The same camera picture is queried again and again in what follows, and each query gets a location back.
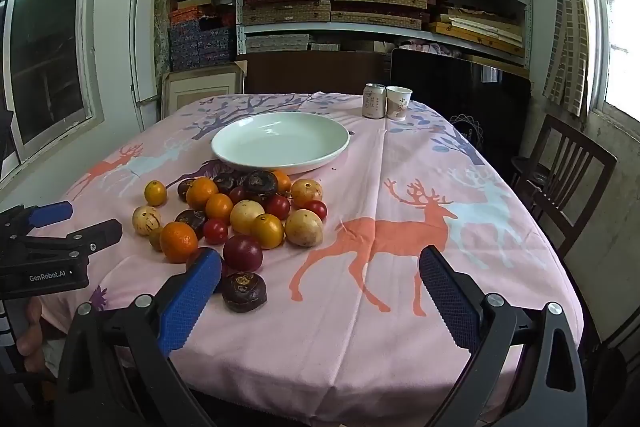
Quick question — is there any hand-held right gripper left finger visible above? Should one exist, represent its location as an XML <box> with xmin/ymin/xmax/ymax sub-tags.
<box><xmin>52</xmin><ymin>248</ymin><xmax>223</xmax><ymax>427</ymax></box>

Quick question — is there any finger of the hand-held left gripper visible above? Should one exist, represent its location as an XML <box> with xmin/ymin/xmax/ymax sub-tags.
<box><xmin>0</xmin><ymin>201</ymin><xmax>74</xmax><ymax>240</ymax></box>
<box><xmin>15</xmin><ymin>219</ymin><xmax>124</xmax><ymax>264</ymax></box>

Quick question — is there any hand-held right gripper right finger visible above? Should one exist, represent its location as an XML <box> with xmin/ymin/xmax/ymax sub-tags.
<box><xmin>419</xmin><ymin>245</ymin><xmax>590</xmax><ymax>427</ymax></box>

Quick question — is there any yellow passion fruit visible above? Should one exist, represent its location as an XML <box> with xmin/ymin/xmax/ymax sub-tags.
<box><xmin>290</xmin><ymin>178</ymin><xmax>324</xmax><ymax>208</ymax></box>
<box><xmin>284</xmin><ymin>208</ymin><xmax>324</xmax><ymax>248</ymax></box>
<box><xmin>132</xmin><ymin>205</ymin><xmax>163</xmax><ymax>236</ymax></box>
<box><xmin>229</xmin><ymin>200</ymin><xmax>266</xmax><ymax>233</ymax></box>

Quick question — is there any small yellow-orange citrus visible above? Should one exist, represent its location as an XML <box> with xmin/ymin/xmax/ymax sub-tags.
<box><xmin>250</xmin><ymin>213</ymin><xmax>285</xmax><ymax>250</ymax></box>
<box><xmin>144</xmin><ymin>180</ymin><xmax>167</xmax><ymax>206</ymax></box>

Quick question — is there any white round plate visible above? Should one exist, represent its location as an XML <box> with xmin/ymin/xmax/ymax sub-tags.
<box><xmin>211</xmin><ymin>112</ymin><xmax>351</xmax><ymax>176</ymax></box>

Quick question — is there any person's left hand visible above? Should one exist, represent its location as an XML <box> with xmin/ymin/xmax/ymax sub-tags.
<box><xmin>15</xmin><ymin>297</ymin><xmax>56</xmax><ymax>375</ymax></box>

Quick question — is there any pink deer-print tablecloth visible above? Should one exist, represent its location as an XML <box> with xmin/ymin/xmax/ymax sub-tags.
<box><xmin>35</xmin><ymin>91</ymin><xmax>586</xmax><ymax>413</ymax></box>

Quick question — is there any white framed window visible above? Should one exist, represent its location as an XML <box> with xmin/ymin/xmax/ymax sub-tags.
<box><xmin>0</xmin><ymin>0</ymin><xmax>106</xmax><ymax>180</ymax></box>

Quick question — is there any white leaning board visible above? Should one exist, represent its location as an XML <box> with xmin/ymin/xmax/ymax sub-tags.
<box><xmin>129</xmin><ymin>0</ymin><xmax>162</xmax><ymax>132</ymax></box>

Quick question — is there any printed paper cup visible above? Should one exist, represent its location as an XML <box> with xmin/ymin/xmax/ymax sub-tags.
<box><xmin>386</xmin><ymin>86</ymin><xmax>413</xmax><ymax>122</ymax></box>

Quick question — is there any pale drink can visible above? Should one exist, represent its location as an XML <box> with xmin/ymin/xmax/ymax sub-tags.
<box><xmin>362</xmin><ymin>83</ymin><xmax>387</xmax><ymax>120</ymax></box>

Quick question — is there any dark wooden chair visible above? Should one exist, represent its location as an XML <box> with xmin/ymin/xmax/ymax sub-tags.
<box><xmin>510</xmin><ymin>113</ymin><xmax>619</xmax><ymax>260</ymax></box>

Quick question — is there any grey marble slab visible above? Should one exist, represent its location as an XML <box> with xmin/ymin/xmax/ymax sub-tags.
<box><xmin>152</xmin><ymin>0</ymin><xmax>173</xmax><ymax>72</ymax></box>

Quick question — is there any black glossy panel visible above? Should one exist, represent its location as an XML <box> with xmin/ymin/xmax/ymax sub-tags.
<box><xmin>389</xmin><ymin>47</ymin><xmax>534</xmax><ymax>180</ymax></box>

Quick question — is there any stack of blue floral boxes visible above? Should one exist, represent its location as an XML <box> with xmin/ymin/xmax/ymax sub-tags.
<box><xmin>169</xmin><ymin>7</ymin><xmax>236</xmax><ymax>70</ymax></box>

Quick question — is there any pink cloth bundle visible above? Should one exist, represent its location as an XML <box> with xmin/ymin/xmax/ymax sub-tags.
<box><xmin>400</xmin><ymin>39</ymin><xmax>463</xmax><ymax>58</ymax></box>

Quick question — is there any dark brown wooden board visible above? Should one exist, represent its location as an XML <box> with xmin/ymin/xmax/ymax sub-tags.
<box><xmin>244</xmin><ymin>51</ymin><xmax>392</xmax><ymax>96</ymax></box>

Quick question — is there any beige checkered curtain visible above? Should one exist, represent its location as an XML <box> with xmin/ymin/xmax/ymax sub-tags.
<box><xmin>542</xmin><ymin>0</ymin><xmax>593</xmax><ymax>118</ymax></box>

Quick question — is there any bright window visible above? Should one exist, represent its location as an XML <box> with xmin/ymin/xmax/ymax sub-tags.
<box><xmin>582</xmin><ymin>0</ymin><xmax>640</xmax><ymax>122</ymax></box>

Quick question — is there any pale wooden picture frame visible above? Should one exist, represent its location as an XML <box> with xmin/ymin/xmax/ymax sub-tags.
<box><xmin>160</xmin><ymin>61</ymin><xmax>247</xmax><ymax>120</ymax></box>

